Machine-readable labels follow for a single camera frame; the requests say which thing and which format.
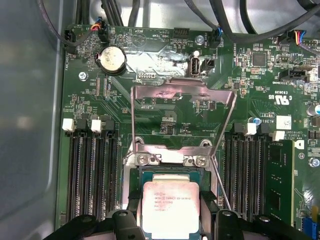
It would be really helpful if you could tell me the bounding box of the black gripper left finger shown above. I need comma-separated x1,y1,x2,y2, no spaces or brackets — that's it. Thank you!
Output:
53,191,148,240

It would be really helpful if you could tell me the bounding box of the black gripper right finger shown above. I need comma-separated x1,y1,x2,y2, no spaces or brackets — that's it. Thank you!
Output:
199,190,307,240

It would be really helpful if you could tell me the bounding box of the silver CPU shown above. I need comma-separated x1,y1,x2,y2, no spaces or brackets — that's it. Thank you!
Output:
139,171,204,240

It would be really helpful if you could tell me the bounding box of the metal socket cover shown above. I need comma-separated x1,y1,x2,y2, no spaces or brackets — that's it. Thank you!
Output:
129,77,238,161

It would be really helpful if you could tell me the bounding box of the CPU socket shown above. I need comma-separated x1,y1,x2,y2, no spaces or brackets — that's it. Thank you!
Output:
122,139,221,240

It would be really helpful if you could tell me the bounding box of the thin metal locking lever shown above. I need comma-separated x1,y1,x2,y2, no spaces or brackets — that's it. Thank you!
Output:
210,154,232,210

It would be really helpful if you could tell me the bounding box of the RAM slot black clip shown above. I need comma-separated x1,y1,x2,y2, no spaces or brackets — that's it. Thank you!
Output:
249,123,270,222
103,119,120,221
223,122,247,221

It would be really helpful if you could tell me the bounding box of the RAM slot white clip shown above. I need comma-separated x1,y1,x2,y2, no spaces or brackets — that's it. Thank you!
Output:
90,119,106,222
272,129,286,141
61,118,79,223
236,122,258,221

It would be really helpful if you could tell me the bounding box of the green RAM stick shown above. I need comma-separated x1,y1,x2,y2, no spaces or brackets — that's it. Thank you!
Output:
265,139,296,227

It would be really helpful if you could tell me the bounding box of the green motherboard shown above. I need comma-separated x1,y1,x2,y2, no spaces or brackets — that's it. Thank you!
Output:
55,22,320,240

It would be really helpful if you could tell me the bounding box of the blue board connector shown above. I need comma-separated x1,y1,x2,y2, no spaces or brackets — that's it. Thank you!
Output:
302,217,320,240

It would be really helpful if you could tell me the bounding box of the white label sticker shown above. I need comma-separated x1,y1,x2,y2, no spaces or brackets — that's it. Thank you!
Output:
273,115,293,131

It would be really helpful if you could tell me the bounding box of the black pin header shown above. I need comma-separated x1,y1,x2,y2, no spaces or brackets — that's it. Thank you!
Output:
202,58,216,73

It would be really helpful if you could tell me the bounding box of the internal USB port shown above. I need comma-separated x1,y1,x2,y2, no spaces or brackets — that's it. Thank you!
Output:
190,56,203,76

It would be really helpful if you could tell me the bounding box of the round coin cell battery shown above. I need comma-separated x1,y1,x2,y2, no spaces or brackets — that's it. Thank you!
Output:
95,45,128,76

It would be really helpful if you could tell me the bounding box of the open black PC case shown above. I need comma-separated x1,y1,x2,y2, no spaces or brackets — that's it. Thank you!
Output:
0,0,320,240

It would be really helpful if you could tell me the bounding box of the square black chip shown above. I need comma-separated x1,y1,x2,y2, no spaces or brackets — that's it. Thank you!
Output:
252,53,266,66

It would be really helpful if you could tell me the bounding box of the wide black board connector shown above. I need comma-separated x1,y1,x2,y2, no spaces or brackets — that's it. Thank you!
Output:
279,68,310,83

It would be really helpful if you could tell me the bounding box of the black fan connector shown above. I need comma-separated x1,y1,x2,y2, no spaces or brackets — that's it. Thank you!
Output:
63,28,76,55

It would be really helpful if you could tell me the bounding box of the connector with blue wires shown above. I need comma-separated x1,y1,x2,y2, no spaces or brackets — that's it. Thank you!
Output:
211,27,225,48

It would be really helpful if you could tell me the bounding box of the connector with coloured wires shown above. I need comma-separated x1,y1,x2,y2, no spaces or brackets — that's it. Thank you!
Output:
91,16,109,43
287,29,308,46

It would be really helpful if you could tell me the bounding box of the thick black cable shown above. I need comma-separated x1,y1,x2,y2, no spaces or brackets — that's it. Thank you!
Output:
209,0,320,45

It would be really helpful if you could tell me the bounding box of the grey flat cable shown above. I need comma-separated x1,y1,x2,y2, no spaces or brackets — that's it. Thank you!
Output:
184,0,221,31

